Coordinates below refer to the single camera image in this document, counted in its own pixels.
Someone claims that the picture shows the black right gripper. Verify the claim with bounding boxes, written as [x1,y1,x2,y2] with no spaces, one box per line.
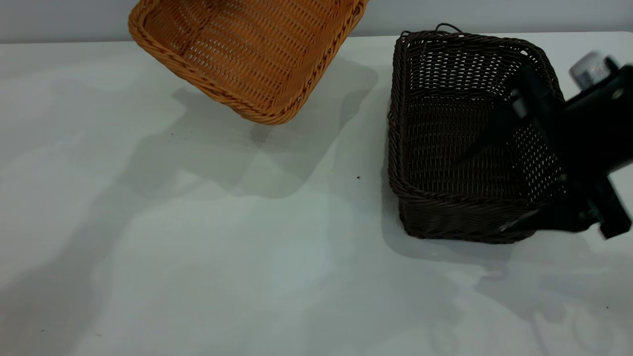
[455,63,633,241]

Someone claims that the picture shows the dark brown woven wicker basket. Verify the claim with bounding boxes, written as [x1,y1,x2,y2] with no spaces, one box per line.
[387,23,569,245]

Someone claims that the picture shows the orange woven wicker basket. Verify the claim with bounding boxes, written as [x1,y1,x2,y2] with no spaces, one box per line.
[128,0,369,125]

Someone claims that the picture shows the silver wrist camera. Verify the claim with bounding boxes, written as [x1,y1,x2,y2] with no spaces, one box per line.
[569,50,621,90]

